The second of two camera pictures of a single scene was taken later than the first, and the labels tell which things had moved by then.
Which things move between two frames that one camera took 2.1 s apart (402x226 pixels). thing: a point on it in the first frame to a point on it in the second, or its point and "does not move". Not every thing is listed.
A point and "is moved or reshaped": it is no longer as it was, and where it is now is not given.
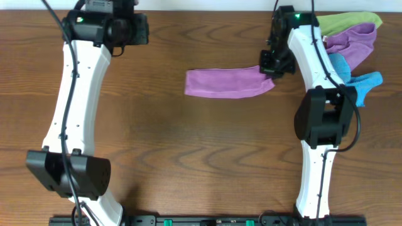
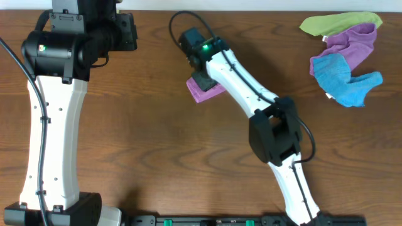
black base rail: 210,220 does not move
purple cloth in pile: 355,43 does not move
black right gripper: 276,66 to 204,82
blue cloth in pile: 362,83 does not move
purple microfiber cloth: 227,82 is moved or reshaped
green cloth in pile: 328,22 does not move
